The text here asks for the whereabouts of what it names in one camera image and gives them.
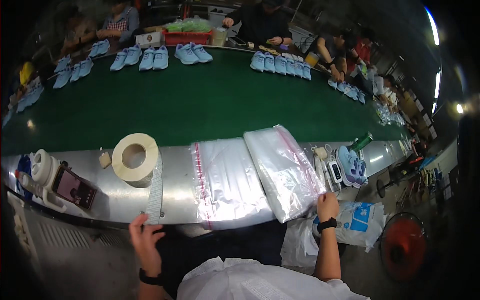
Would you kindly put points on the heap of clear plastic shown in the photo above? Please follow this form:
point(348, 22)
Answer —
point(390, 115)

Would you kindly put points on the black wrist band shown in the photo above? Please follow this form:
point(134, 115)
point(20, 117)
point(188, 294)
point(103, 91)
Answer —
point(327, 225)
point(150, 278)

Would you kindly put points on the small tan tag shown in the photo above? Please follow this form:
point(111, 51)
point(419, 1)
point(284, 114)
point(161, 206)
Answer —
point(105, 160)

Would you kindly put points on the white plastic bag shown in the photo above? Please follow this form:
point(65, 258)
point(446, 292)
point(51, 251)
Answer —
point(298, 243)

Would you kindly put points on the yellow cup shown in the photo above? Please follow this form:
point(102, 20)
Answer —
point(312, 60)

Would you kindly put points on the ceiling light tube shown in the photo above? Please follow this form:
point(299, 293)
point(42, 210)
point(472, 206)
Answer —
point(433, 26)
point(438, 84)

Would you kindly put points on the stack of clear zip bags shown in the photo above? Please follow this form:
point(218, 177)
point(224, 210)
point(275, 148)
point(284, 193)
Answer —
point(225, 183)
point(285, 172)

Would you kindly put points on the white carton box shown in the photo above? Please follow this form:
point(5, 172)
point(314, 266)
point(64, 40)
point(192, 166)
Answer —
point(148, 38)

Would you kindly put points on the red floor fan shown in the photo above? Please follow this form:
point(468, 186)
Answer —
point(404, 247)

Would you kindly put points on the white bag with blue print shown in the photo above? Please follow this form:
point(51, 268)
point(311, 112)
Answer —
point(358, 225)

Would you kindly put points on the clear plastic container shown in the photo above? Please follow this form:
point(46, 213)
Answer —
point(219, 36)

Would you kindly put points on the black fan stand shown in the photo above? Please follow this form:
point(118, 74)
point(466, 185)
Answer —
point(386, 183)

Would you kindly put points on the person's body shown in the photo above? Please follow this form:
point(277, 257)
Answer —
point(262, 281)

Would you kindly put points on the black smartphone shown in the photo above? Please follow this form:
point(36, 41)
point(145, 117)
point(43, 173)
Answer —
point(74, 188)

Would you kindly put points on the person's right fingers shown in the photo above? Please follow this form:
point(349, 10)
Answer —
point(328, 196)

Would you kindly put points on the person's legs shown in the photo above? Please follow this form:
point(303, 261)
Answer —
point(225, 247)

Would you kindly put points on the white device with screen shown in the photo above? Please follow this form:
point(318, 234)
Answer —
point(335, 172)

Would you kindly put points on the white handheld fan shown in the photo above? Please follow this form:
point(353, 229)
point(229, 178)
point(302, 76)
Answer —
point(43, 170)

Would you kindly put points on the person's right hand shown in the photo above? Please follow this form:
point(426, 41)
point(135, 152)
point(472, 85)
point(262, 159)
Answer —
point(328, 208)

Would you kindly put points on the green bottle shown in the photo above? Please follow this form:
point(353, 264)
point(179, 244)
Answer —
point(362, 141)

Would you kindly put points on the person's left hand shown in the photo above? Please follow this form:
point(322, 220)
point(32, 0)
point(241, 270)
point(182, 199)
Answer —
point(148, 249)

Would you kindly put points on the blue purple sneaker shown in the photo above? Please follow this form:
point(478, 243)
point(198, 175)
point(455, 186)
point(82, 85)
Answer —
point(351, 167)

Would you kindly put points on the white label roll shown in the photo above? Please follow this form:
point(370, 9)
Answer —
point(140, 170)

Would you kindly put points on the red crate with green bags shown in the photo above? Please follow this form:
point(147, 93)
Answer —
point(186, 33)

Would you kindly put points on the row of blue sneakers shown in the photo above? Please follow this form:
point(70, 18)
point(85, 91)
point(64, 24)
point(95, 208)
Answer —
point(348, 90)
point(161, 56)
point(77, 65)
point(281, 64)
point(26, 99)

